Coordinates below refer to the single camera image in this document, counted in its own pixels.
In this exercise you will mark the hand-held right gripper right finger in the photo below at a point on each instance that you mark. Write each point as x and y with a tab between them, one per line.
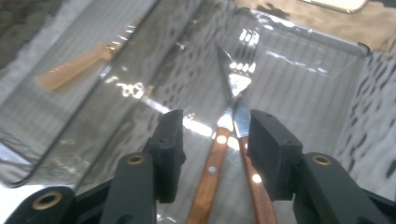
280	161

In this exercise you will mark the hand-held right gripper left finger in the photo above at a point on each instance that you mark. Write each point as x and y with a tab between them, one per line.
134	186

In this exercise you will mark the clear grey plastic bin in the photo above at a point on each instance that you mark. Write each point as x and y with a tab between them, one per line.
62	124
311	102

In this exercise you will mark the white table sheet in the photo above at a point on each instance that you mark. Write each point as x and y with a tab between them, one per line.
18	190

